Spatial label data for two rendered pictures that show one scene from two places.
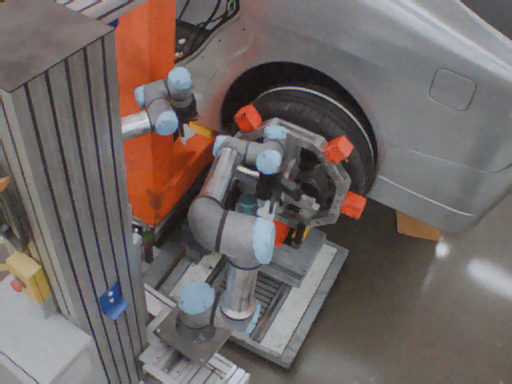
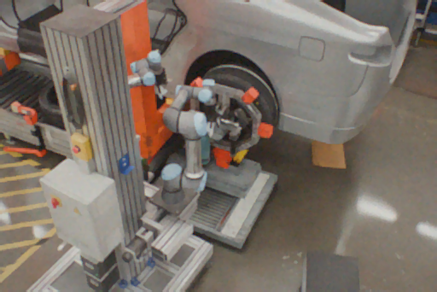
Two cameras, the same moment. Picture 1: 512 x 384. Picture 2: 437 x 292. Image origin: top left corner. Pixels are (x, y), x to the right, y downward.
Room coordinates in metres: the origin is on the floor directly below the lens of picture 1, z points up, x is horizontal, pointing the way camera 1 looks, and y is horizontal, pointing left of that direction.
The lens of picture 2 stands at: (-1.08, -0.31, 2.94)
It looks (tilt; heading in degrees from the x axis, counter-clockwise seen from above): 40 degrees down; 6
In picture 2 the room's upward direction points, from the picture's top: 1 degrees clockwise
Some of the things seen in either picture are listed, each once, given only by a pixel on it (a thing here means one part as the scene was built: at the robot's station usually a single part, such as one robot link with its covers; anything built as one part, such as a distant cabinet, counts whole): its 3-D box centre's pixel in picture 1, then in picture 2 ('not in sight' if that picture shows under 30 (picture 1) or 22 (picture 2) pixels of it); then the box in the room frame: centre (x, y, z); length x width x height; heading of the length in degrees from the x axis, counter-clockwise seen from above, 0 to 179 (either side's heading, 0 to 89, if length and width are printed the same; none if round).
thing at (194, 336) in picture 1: (195, 320); (172, 189); (0.89, 0.15, 0.87); 0.15 x 0.15 x 0.10
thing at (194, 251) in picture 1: (213, 223); (186, 162); (1.82, 0.23, 0.26); 0.42 x 0.18 x 0.35; 161
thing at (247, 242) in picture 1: (240, 280); (193, 153); (0.88, 0.02, 1.19); 0.15 x 0.12 x 0.55; 86
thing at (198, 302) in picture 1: (198, 304); (172, 177); (0.89, 0.15, 0.98); 0.13 x 0.12 x 0.14; 86
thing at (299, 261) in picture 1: (285, 225); (232, 158); (1.83, -0.15, 0.32); 0.40 x 0.30 x 0.28; 71
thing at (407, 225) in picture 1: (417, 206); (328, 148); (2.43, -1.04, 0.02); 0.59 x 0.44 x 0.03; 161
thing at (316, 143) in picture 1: (287, 176); (224, 119); (1.67, -0.10, 0.85); 0.54 x 0.07 x 0.54; 71
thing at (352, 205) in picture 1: (353, 205); (265, 131); (1.57, -0.40, 0.85); 0.09 x 0.08 x 0.07; 71
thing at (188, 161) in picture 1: (188, 144); (166, 110); (1.94, 0.40, 0.69); 0.52 x 0.17 x 0.35; 161
